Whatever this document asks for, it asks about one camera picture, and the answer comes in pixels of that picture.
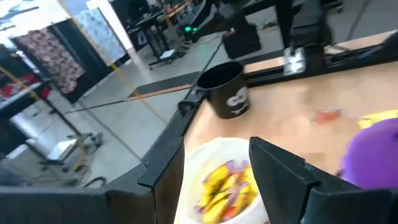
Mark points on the black skull-print halloween bucket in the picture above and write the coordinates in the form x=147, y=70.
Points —
x=227, y=93

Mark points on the black aluminium table frame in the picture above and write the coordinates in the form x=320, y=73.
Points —
x=174, y=124

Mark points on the black mat with hazard stripe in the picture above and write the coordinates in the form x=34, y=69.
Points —
x=168, y=84

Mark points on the purple halloween bucket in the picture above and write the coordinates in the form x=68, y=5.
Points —
x=373, y=155

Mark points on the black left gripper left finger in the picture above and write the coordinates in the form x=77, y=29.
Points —
x=124, y=205

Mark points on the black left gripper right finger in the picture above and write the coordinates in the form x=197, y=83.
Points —
x=295, y=199

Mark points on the white ghost-face halloween bucket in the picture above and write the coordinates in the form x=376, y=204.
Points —
x=199, y=152

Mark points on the black computer case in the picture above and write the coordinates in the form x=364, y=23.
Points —
x=242, y=42

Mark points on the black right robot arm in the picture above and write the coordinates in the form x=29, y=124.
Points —
x=308, y=28

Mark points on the black computer with green lights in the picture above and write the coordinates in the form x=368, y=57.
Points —
x=188, y=29

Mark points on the black rolling desk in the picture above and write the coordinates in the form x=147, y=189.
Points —
x=18, y=96

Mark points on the dark floral patterned cloth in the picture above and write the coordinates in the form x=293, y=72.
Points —
x=49, y=59

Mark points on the white patterned wall panel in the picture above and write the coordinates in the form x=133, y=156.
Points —
x=99, y=34

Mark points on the black desk on wheels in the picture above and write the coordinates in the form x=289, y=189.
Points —
x=155, y=34

